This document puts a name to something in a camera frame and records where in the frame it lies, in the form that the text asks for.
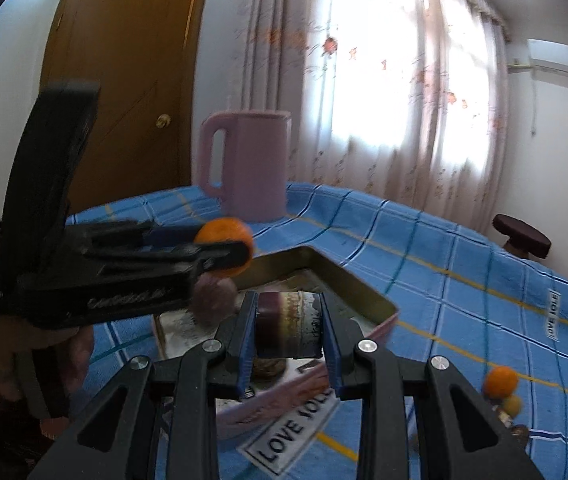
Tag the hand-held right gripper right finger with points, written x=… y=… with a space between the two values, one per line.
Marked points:
x=331 y=355

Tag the brass door knob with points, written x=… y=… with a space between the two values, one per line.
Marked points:
x=164 y=120

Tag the metal tin tray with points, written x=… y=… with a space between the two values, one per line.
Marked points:
x=353 y=290

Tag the blue plaid tablecloth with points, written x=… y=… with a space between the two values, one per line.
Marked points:
x=438 y=285

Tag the pink electric kettle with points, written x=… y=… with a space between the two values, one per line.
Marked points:
x=254 y=170

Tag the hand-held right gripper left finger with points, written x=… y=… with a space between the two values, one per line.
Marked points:
x=246 y=350

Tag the white air conditioner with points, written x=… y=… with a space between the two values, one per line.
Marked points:
x=561 y=60

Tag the round purple fruit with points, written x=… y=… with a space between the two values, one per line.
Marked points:
x=211 y=302

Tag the small yellow-brown fruit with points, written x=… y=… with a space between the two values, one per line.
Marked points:
x=512 y=404

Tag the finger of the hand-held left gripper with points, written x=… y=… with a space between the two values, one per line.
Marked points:
x=214 y=255
x=174 y=235

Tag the person's left hand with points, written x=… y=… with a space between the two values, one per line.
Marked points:
x=76 y=360

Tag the orange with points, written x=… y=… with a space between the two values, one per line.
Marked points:
x=499 y=381
x=219 y=232

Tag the brown wooden door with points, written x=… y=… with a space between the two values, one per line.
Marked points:
x=129 y=85

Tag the dark round stool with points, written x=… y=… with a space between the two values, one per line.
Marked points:
x=521 y=237

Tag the floral sheer curtain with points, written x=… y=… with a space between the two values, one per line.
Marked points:
x=363 y=60

